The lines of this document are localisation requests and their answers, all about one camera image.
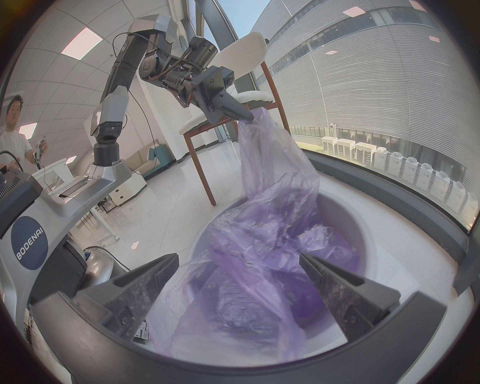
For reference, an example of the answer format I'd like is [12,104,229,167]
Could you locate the teal cushion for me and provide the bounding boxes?
[148,145,175,168]

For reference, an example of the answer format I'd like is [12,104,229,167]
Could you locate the person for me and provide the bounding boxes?
[0,94,49,177]

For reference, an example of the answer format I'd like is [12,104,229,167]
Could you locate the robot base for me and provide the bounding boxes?
[0,157,133,376]

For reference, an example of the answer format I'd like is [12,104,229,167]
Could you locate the purple plastic bag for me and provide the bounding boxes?
[144,108,362,364]

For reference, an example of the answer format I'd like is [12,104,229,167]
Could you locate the white padded wooden chair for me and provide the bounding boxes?
[179,31,292,206]

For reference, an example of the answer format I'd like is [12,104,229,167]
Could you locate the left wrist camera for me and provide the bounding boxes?
[204,66,236,91]

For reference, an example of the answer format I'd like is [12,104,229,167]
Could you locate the beige sofa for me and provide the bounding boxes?
[125,139,177,181]

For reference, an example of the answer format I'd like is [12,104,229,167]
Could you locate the white trash bin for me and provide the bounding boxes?
[189,187,371,346]

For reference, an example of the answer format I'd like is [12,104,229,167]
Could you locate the window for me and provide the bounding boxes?
[180,0,480,301]

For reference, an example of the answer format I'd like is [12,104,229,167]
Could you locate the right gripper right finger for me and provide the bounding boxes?
[299,253,402,343]

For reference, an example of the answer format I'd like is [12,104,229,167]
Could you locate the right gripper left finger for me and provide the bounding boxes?
[75,253,180,342]

